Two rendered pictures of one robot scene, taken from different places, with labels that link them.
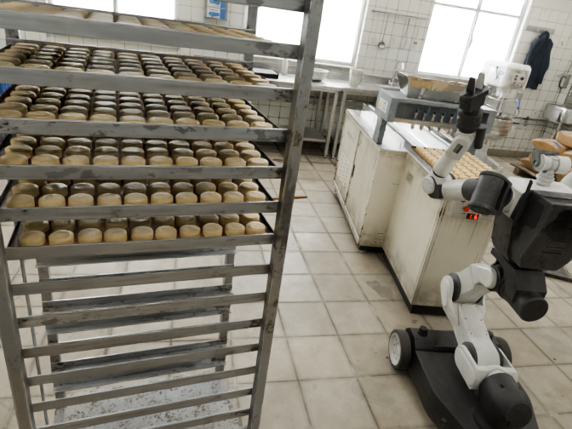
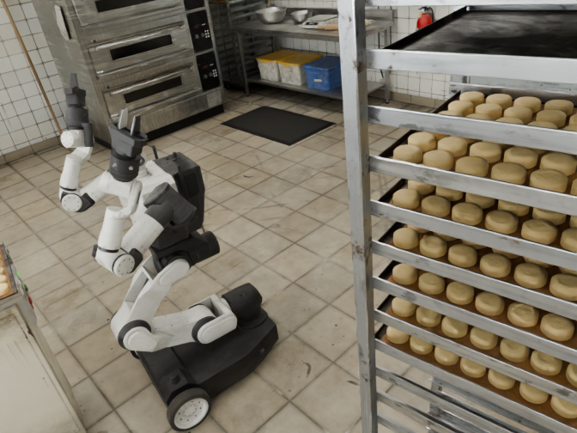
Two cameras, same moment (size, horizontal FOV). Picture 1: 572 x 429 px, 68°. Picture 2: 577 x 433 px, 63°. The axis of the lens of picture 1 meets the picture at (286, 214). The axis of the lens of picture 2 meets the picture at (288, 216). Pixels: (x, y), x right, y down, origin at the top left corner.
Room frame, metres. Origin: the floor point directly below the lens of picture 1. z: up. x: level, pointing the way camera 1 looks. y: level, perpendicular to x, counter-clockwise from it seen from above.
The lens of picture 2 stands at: (1.78, 0.81, 1.87)
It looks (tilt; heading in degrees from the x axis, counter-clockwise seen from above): 32 degrees down; 246
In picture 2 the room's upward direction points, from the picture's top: 8 degrees counter-clockwise
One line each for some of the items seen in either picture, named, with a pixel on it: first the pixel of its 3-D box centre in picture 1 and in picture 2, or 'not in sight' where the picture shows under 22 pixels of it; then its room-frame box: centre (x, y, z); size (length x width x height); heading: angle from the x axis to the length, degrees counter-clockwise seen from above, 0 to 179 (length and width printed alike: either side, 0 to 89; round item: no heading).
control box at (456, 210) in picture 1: (474, 207); (21, 294); (2.16, -1.00, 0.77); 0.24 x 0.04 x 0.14; 96
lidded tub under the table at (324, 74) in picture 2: not in sight; (328, 72); (-1.09, -3.92, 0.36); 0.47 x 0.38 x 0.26; 17
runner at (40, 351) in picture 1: (153, 333); not in sight; (0.85, 0.30, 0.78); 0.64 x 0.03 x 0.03; 114
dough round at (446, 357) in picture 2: not in sight; (446, 353); (1.23, 0.30, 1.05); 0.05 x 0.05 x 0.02
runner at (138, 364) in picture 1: (153, 358); not in sight; (0.85, 0.30, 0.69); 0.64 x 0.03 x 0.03; 114
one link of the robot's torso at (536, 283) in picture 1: (517, 283); (185, 248); (1.50, -0.97, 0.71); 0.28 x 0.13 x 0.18; 6
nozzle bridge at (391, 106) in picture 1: (429, 123); not in sight; (3.02, -0.90, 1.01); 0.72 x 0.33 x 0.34; 96
